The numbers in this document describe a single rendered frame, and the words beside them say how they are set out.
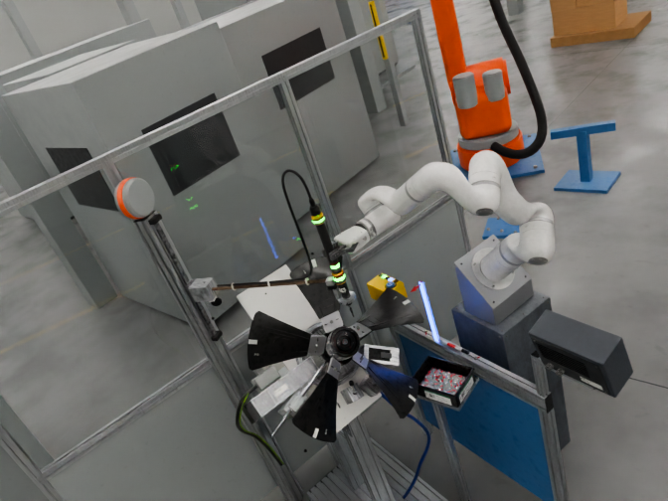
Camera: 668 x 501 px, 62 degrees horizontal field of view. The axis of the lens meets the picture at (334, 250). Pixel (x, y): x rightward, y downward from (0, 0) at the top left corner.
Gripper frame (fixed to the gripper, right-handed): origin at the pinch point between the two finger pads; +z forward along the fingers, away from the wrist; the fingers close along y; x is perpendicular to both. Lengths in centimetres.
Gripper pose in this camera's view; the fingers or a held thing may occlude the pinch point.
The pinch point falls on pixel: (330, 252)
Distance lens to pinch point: 197.9
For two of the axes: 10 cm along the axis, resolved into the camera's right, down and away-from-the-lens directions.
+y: -5.8, -2.4, 7.8
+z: -7.6, 5.0, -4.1
